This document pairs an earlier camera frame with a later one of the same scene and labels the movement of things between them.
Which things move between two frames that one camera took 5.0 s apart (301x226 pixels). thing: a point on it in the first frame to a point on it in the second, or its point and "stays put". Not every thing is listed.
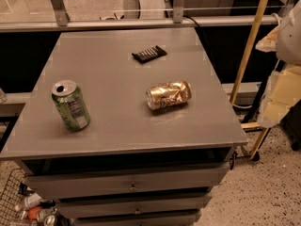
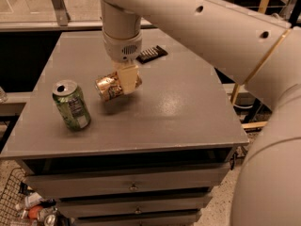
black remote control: [148, 55] stays put
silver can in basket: [50, 219] stays put
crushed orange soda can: [168, 94] to [110, 86]
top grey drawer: [139, 180] stays put
